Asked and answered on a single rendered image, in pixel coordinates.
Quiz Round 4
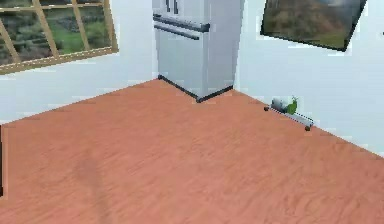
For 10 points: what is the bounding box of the silver fridge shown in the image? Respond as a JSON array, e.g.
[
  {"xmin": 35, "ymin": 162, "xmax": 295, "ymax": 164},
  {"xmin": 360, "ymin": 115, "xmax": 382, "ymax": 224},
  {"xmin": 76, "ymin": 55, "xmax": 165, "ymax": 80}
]
[{"xmin": 152, "ymin": 0, "xmax": 246, "ymax": 104}]

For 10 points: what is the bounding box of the grey wheeled cart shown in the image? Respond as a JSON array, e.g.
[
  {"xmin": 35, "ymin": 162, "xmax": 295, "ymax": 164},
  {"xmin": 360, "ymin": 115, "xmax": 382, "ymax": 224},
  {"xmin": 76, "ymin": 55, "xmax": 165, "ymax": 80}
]
[{"xmin": 263, "ymin": 96, "xmax": 315, "ymax": 132}]

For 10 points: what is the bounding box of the green plant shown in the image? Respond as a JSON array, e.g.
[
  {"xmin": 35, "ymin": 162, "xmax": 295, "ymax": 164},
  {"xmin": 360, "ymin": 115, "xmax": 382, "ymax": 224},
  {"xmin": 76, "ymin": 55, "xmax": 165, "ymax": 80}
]
[{"xmin": 286, "ymin": 96, "xmax": 299, "ymax": 116}]

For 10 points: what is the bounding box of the black framed landscape picture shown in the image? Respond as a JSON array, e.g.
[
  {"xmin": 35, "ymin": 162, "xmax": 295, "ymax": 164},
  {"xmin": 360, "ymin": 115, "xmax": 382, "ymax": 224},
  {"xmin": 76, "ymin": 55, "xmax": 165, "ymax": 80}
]
[{"xmin": 260, "ymin": 0, "xmax": 368, "ymax": 53}]

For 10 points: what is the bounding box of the wooden framed window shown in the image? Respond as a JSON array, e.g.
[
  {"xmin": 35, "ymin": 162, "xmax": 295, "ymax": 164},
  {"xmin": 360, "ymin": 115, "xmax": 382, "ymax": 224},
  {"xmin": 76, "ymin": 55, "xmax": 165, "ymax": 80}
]
[{"xmin": 0, "ymin": 0, "xmax": 120, "ymax": 76}]

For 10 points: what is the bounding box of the black fridge drawer handle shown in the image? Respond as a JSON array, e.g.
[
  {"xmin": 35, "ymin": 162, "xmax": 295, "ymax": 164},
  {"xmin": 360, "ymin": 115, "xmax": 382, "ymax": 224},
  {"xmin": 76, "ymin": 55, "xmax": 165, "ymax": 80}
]
[{"xmin": 153, "ymin": 23, "xmax": 201, "ymax": 41}]

